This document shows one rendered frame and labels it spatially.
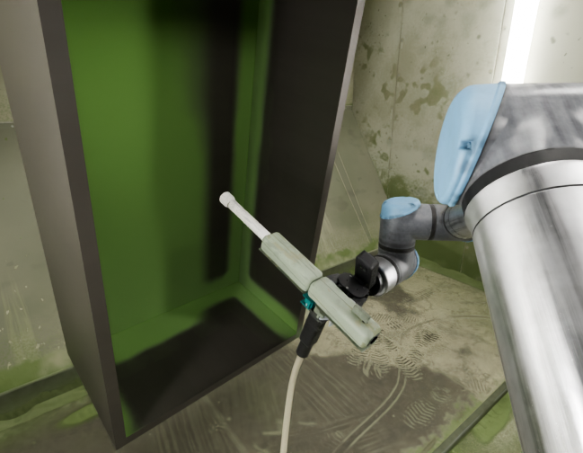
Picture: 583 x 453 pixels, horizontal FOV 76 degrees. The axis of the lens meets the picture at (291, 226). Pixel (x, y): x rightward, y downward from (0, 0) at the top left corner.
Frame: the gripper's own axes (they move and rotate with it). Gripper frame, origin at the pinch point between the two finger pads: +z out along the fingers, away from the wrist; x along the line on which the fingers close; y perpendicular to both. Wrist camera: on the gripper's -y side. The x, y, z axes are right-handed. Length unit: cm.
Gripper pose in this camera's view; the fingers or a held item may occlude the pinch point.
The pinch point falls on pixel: (318, 306)
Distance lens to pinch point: 76.7
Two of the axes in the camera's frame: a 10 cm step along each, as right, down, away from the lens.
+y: -2.8, 7.7, 5.8
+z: -7.0, 2.4, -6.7
